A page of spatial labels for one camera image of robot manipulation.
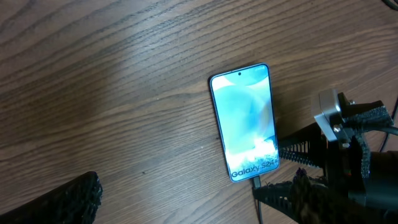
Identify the black USB charging cable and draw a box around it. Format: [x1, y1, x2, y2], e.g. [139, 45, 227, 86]
[251, 0, 398, 224]

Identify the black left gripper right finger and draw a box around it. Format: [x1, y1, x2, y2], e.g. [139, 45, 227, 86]
[289, 168, 330, 224]

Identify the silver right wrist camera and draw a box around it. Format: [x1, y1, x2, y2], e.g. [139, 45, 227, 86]
[311, 89, 351, 149]

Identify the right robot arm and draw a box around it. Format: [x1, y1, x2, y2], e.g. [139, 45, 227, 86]
[252, 90, 397, 223]

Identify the blue Galaxy smartphone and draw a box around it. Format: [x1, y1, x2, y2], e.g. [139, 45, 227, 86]
[208, 63, 279, 182]

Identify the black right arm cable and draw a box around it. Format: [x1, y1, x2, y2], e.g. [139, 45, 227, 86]
[363, 96, 398, 153]

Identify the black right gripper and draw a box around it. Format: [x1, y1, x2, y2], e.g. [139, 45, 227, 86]
[252, 93, 392, 220]

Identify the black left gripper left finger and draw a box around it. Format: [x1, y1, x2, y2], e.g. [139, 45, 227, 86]
[1, 171, 103, 224]

